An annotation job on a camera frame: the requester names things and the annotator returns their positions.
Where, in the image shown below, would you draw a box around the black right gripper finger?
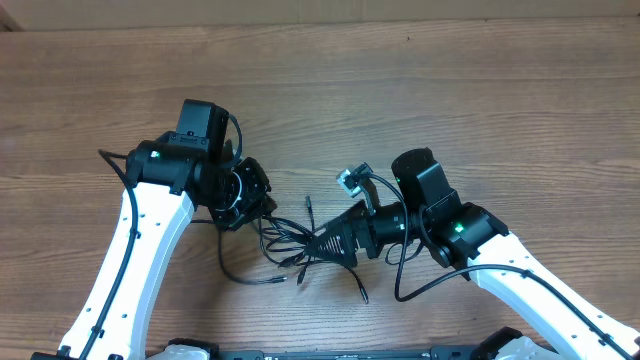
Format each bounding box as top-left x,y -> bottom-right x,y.
305,234 -> 358,268
314,200 -> 368,245

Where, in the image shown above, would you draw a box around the black usb cables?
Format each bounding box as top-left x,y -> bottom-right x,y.
189,194 -> 370,305

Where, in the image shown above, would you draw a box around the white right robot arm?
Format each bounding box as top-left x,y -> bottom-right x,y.
304,148 -> 639,359

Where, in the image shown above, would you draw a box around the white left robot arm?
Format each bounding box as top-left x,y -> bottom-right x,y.
52,99 -> 271,359

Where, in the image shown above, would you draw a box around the brown cardboard back panel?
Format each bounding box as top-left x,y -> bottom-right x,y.
1,0 -> 639,31

